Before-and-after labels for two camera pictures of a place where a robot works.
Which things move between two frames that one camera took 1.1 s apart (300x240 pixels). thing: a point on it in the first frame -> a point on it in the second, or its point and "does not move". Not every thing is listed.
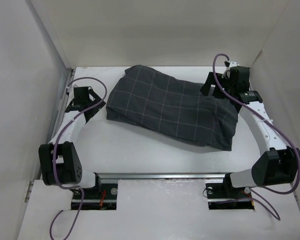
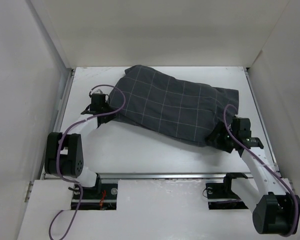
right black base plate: [225, 196] does not move
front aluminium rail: [213, 176] does not move
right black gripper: [206, 87] -> [220, 128]
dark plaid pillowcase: [147, 97] does not move
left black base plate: [103, 196] does not move
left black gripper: [95, 110] -> [110, 117]
